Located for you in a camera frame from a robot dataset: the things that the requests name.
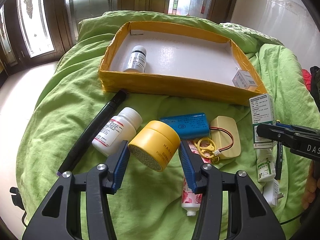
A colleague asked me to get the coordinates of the blue battery pack with wires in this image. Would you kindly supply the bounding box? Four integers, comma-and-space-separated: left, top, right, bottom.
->
160, 113, 209, 140

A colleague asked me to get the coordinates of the yellow cardboard tray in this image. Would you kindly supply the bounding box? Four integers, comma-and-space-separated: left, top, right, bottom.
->
99, 21, 267, 106

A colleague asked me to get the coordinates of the white bottle dark collar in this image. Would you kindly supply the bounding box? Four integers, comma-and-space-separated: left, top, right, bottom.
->
123, 46, 147, 73

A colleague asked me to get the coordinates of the cream plastic case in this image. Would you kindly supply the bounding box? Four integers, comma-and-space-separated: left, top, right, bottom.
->
210, 116, 241, 160

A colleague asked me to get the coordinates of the right hand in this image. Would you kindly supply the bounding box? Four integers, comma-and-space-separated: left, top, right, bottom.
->
302, 161, 319, 210

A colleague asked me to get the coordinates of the small white medicine box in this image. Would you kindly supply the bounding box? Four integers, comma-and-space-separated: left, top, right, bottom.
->
232, 69, 258, 91

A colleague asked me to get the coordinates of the green bed quilt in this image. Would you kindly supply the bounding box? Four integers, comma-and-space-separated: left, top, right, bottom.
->
16, 11, 319, 239

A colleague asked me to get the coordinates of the yellow round jar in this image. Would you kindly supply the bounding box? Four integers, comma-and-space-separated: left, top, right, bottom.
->
128, 120, 181, 172

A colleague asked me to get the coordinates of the black marker purple cap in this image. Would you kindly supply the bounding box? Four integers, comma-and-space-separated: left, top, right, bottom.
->
56, 90, 127, 176

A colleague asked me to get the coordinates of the white bottle green label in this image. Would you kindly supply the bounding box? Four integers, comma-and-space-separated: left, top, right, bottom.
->
256, 149, 276, 183

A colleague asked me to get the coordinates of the red cloth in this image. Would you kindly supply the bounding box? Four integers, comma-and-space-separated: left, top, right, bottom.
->
302, 69, 312, 92

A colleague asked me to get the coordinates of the black garment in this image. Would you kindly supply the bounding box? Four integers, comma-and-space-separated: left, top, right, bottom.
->
310, 66, 320, 107

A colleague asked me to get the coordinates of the white power adapter plug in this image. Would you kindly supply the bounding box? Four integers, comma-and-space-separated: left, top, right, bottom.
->
263, 179, 284, 207

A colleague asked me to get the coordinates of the white bottle red label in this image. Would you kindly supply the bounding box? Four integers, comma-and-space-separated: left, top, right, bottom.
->
92, 107, 143, 156

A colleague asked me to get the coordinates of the black marker yellow cap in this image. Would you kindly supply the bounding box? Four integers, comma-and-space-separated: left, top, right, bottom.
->
274, 119, 284, 181

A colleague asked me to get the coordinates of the blue white medicine box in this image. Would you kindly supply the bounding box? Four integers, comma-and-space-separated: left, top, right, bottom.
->
249, 94, 276, 149

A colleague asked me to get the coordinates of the black cable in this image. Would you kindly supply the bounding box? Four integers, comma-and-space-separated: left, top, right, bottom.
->
278, 213, 304, 225

